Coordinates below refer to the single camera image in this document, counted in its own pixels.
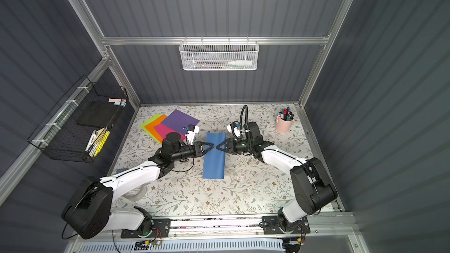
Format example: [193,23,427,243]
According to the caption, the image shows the magenta paper sheet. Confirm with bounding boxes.
[154,124,176,142]

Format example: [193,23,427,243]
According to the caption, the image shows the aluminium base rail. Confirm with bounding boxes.
[121,216,312,241]

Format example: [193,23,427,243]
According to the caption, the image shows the blue paper sheet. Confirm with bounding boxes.
[203,132,226,179]

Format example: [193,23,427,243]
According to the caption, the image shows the white tape roll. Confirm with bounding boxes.
[123,184,147,202]

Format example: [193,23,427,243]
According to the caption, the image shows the orange paper sheet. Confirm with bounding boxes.
[144,114,166,143]

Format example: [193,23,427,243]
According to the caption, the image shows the lime green paper sheet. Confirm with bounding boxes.
[139,114,161,136]

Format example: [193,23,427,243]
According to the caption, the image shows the pink pen cup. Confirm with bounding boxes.
[275,107,295,134]

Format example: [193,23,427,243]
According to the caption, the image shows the black wire wall basket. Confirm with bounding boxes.
[28,78,128,163]

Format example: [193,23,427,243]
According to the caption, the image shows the white mesh wall basket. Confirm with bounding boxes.
[179,40,260,71]

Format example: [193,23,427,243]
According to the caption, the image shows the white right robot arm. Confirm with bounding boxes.
[217,105,338,232]

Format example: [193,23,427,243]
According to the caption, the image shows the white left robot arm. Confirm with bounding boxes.
[61,132,214,240]

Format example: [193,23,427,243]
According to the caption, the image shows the aluminium frame post left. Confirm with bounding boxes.
[50,0,113,60]

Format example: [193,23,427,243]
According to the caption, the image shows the purple paper sheet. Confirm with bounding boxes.
[161,110,200,136]

